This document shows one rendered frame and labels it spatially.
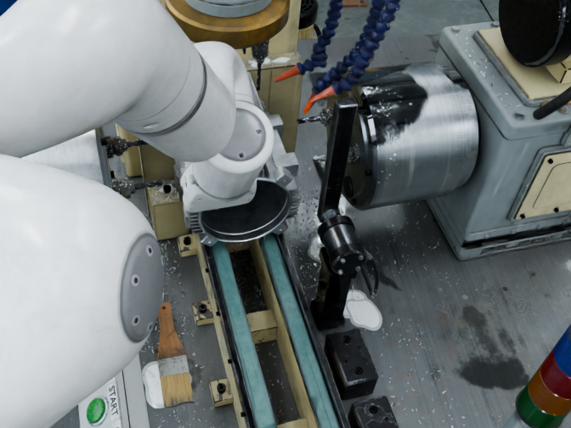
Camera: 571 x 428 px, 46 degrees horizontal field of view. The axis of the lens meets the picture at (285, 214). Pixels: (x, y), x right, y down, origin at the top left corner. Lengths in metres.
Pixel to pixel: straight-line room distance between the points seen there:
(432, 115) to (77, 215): 0.88
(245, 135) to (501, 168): 0.61
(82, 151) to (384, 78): 0.51
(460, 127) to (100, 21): 0.83
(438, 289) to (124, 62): 1.01
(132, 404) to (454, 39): 0.85
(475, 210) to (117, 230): 1.02
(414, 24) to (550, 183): 2.30
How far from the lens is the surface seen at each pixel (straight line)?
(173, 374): 1.20
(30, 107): 0.43
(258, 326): 1.19
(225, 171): 0.74
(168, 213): 1.31
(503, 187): 1.28
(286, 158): 1.13
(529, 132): 1.19
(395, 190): 1.17
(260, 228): 1.19
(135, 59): 0.44
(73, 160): 1.04
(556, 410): 0.94
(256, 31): 0.96
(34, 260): 0.34
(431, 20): 3.58
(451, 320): 1.32
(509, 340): 1.33
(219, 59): 0.70
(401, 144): 1.13
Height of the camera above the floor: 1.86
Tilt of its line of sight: 49 degrees down
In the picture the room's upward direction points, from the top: 6 degrees clockwise
